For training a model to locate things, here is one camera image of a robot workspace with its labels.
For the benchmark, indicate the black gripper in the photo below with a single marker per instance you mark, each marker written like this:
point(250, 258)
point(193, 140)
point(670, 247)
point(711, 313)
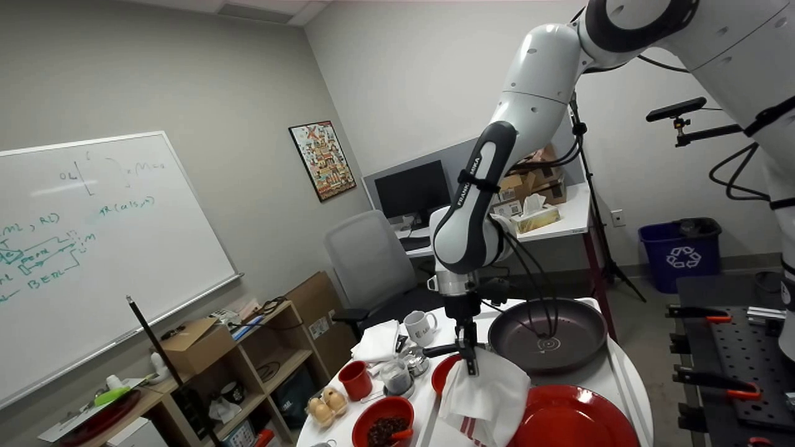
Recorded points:
point(465, 319)

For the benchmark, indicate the white tea towel red print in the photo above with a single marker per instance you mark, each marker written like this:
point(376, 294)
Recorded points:
point(487, 397)

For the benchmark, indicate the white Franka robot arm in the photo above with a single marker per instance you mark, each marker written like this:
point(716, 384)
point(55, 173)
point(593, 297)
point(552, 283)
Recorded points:
point(530, 82)

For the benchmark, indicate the dark nonstick frying pan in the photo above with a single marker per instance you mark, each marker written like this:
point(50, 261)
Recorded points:
point(562, 335)

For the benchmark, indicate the plain red bowl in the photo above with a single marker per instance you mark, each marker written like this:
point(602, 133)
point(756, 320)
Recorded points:
point(444, 375)

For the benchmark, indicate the clear glass tealight holder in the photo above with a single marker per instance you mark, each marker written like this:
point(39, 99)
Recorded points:
point(399, 381)
point(417, 360)

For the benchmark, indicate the white printed mug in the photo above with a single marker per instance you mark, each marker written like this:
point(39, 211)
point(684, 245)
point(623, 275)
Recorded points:
point(420, 325)

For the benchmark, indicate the white napkin pile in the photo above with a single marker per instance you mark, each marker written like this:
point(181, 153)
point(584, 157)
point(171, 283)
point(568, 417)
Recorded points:
point(376, 342)

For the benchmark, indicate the red bowl with dark contents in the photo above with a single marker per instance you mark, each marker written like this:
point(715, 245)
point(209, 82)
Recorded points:
point(384, 424)

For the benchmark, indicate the red mug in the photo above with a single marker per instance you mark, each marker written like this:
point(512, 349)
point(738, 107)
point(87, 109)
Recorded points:
point(356, 384)

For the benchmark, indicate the red dinner plate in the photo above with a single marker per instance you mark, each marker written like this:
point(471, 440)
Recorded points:
point(579, 417)

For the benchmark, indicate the beige bread roll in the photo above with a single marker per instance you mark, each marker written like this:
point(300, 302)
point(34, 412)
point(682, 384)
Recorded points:
point(318, 411)
point(336, 400)

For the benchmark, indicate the grey office chair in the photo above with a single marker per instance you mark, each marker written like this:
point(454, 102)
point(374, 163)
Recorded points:
point(369, 257)

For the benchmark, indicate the beige box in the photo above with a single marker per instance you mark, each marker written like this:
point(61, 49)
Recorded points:
point(535, 219)

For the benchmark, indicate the white desk red leg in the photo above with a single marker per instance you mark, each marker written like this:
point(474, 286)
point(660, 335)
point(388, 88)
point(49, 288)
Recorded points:
point(572, 219)

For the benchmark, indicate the black tripod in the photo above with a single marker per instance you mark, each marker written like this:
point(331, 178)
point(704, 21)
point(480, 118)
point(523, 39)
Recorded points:
point(610, 257)

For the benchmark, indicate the black computer monitor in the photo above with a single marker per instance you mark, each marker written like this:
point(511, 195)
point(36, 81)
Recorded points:
point(412, 189)

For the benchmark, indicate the brown wooden desk organizer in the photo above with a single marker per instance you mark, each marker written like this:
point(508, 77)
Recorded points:
point(535, 174)

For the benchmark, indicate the wooden cube shelf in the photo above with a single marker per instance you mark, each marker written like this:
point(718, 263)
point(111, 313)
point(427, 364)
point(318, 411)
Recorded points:
point(258, 364)

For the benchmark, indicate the red and white small box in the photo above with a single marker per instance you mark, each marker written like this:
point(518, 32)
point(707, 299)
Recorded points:
point(265, 438)

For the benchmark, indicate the stack of papers and books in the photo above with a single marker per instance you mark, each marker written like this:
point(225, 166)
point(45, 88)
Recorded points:
point(240, 320)

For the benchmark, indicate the black clamp orange tip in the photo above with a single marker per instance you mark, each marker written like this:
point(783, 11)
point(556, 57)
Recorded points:
point(711, 384)
point(700, 313)

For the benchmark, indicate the blue recycling bin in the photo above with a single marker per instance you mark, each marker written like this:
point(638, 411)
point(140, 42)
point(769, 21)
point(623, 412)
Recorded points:
point(682, 255)

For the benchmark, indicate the small brown cardboard box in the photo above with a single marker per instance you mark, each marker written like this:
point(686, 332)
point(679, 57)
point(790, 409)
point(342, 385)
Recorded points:
point(197, 349)

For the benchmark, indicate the black robot workbench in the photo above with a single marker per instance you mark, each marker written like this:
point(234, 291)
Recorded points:
point(746, 349)

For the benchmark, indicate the small white bottle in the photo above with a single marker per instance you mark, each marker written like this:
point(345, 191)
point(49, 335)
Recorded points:
point(161, 365)

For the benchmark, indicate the thin black pole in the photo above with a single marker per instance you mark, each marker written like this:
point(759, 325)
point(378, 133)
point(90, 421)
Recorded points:
point(158, 349)

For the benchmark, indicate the green shelf item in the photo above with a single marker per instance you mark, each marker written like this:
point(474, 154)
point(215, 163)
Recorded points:
point(115, 396)

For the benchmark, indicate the dark red shelf plate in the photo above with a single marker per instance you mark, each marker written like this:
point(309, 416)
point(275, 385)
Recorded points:
point(107, 412)

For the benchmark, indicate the round white pedestal table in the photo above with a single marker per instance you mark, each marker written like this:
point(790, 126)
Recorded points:
point(313, 432)

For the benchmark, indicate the framed colourful wall poster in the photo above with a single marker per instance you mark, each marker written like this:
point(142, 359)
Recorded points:
point(323, 163)

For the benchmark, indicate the black stereo camera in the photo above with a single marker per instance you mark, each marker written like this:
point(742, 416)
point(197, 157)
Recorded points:
point(676, 107)

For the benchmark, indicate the wall whiteboard with green writing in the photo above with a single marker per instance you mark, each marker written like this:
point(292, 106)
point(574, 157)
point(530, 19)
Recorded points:
point(107, 248)

